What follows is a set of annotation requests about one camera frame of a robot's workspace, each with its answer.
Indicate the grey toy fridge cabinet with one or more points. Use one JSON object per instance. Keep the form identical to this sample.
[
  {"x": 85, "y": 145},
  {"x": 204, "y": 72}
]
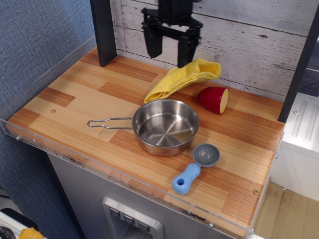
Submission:
[{"x": 85, "y": 192}]

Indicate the stainless steel pot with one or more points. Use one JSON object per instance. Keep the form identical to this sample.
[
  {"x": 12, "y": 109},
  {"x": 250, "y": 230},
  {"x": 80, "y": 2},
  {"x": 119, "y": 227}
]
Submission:
[{"x": 162, "y": 127}]

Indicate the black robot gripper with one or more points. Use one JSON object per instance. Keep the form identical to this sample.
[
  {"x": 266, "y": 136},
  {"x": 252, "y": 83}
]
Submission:
[{"x": 173, "y": 19}]

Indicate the clear acrylic table guard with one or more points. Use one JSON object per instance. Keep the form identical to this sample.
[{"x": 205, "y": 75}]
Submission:
[{"x": 41, "y": 81}]

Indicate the yellow cloth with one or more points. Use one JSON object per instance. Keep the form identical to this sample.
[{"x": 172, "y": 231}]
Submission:
[{"x": 197, "y": 71}]

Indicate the dark grey right post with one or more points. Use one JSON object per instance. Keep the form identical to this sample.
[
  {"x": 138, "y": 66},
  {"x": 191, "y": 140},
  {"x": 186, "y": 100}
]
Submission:
[{"x": 301, "y": 68}]

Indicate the red yellow toy fruit half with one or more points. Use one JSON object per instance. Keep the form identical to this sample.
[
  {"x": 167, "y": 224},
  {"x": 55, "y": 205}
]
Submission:
[{"x": 214, "y": 99}]

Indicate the blue grey toy scoop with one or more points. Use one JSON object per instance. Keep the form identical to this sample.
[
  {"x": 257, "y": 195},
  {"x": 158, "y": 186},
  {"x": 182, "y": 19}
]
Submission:
[{"x": 204, "y": 156}]

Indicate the dark grey left post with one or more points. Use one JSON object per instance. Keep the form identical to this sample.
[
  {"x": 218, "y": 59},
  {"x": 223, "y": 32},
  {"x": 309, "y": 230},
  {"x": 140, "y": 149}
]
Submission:
[{"x": 104, "y": 31}]

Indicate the silver dispenser button panel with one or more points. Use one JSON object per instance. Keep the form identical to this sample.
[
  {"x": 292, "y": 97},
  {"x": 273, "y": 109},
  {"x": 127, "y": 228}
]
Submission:
[{"x": 128, "y": 222}]

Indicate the dark grey post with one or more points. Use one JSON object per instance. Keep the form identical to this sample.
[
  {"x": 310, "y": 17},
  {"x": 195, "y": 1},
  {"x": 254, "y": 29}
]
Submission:
[
  {"x": 104, "y": 31},
  {"x": 301, "y": 68}
]

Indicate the white toy sink counter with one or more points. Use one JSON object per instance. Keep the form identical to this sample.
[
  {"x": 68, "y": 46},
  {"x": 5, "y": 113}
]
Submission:
[{"x": 296, "y": 163}]

